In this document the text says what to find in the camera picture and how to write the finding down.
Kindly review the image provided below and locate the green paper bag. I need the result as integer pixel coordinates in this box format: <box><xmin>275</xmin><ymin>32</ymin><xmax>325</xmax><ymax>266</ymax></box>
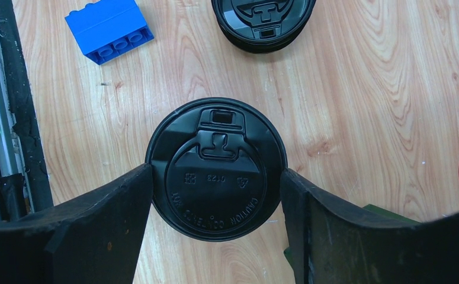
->
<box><xmin>283</xmin><ymin>204</ymin><xmax>418</xmax><ymax>267</ymax></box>

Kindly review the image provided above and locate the stack of black lids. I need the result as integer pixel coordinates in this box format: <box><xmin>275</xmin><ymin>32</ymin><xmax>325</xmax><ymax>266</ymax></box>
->
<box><xmin>211</xmin><ymin>0</ymin><xmax>316</xmax><ymax>54</ymax></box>

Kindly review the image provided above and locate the blue toy brick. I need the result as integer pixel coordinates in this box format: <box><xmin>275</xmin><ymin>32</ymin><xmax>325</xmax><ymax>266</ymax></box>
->
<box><xmin>65</xmin><ymin>0</ymin><xmax>155</xmax><ymax>65</ymax></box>

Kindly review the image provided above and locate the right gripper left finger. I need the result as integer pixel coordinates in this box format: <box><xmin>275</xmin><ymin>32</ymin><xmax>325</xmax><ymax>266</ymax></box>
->
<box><xmin>0</xmin><ymin>164</ymin><xmax>153</xmax><ymax>283</ymax></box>

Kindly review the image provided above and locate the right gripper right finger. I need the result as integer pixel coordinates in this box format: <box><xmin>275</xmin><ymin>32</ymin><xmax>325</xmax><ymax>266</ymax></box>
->
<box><xmin>280</xmin><ymin>169</ymin><xmax>459</xmax><ymax>283</ymax></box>

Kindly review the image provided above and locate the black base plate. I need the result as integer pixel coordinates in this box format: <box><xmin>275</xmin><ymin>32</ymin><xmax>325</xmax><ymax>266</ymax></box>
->
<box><xmin>0</xmin><ymin>1</ymin><xmax>53</xmax><ymax>223</ymax></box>

